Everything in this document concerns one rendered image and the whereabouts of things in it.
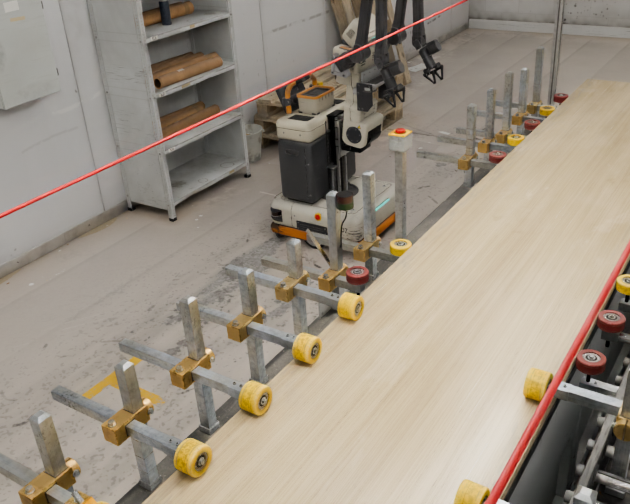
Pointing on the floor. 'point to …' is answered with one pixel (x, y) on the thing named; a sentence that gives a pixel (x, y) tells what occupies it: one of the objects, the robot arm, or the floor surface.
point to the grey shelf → (169, 98)
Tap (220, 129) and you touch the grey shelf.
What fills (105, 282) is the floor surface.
